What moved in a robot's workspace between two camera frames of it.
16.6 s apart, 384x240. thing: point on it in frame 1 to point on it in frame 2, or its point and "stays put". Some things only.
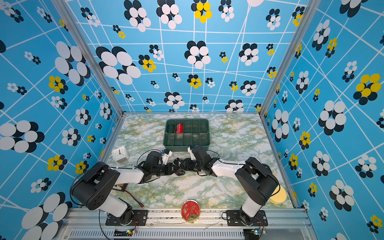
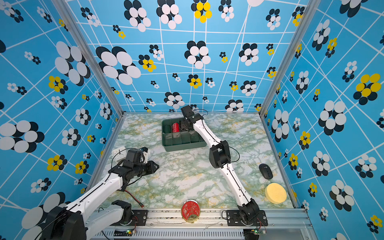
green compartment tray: (179, 134) stays put
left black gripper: (169, 167) to (151, 166)
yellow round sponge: (279, 195) stays put
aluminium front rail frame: (91, 224) stays put
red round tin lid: (190, 211) stays put
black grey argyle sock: (179, 170) to (186, 125)
